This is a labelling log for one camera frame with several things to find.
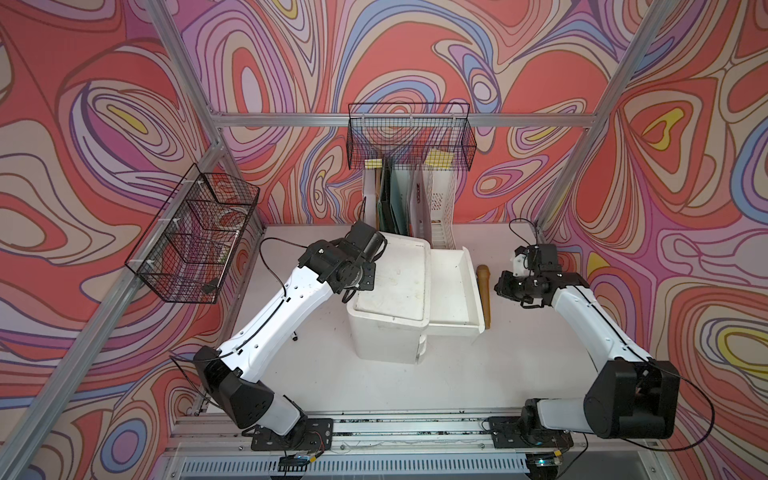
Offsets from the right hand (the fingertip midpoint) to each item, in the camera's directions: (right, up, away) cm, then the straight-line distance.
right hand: (497, 295), depth 85 cm
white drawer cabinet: (-32, -3, -19) cm, 37 cm away
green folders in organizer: (-30, +31, +12) cm, 44 cm away
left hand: (-38, +6, -11) cm, 40 cm away
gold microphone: (+1, +2, +14) cm, 14 cm away
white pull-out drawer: (-14, -3, -6) cm, 15 cm away
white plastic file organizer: (-13, +39, +22) cm, 46 cm away
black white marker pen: (-61, -14, +4) cm, 62 cm away
